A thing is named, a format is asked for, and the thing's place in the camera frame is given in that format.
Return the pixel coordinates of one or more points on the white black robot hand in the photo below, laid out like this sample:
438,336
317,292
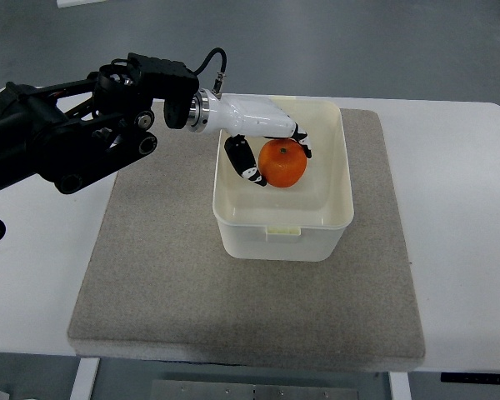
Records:
243,117

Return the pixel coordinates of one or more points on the orange fruit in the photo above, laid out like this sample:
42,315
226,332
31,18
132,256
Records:
282,162

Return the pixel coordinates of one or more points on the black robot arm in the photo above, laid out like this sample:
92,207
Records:
76,133

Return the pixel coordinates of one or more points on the white plastic box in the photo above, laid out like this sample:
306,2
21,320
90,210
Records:
303,222

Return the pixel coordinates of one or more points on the grey felt mat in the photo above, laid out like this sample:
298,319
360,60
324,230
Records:
160,284

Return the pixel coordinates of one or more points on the white object top edge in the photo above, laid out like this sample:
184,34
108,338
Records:
74,3

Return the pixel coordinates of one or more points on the white table leg left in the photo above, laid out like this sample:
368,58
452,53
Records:
87,370

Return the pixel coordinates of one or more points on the white table leg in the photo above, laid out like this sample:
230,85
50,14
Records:
399,386
87,370

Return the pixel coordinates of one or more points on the white table leg right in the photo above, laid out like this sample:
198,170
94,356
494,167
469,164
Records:
399,386

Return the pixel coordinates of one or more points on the black table control panel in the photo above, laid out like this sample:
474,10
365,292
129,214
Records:
470,378

